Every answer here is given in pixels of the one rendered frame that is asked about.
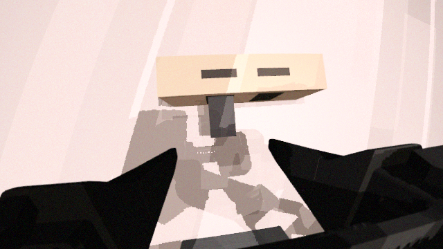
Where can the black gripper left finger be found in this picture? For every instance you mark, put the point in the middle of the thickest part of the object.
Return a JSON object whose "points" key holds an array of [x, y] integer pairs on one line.
{"points": [[124, 210]]}

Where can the black two-prong plug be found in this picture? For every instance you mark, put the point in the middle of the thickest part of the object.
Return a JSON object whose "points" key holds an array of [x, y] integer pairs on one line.
{"points": [[222, 116]]}

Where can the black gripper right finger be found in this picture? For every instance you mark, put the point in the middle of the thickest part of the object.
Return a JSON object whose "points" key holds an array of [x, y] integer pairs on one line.
{"points": [[332, 185]]}

